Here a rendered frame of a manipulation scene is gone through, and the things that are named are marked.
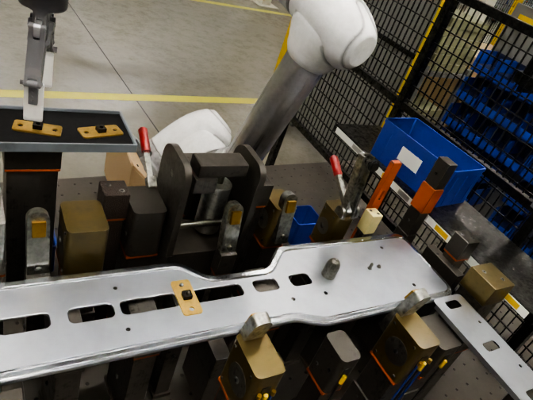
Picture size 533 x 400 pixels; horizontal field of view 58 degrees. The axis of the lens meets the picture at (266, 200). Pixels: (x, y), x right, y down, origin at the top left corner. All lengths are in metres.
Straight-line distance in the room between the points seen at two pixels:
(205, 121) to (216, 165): 0.54
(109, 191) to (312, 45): 0.52
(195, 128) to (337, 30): 0.61
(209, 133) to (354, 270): 0.62
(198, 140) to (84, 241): 0.64
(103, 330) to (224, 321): 0.21
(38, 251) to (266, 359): 0.44
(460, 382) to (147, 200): 1.01
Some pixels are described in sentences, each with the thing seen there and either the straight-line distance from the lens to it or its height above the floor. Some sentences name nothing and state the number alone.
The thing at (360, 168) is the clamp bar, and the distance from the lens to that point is 1.17.
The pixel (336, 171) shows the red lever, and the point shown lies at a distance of 1.24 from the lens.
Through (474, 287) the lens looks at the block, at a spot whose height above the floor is 1.02.
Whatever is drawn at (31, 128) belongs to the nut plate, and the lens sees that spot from 1.02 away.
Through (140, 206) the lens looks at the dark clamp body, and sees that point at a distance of 0.99.
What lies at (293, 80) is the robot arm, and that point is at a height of 1.31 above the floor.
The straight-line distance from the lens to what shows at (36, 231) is 0.91.
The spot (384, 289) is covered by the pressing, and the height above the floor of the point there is 1.00.
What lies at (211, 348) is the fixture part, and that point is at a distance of 1.04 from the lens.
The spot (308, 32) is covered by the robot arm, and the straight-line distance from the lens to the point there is 1.09.
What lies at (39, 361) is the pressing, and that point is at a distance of 0.83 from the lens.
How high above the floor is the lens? 1.68
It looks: 33 degrees down
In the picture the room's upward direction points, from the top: 21 degrees clockwise
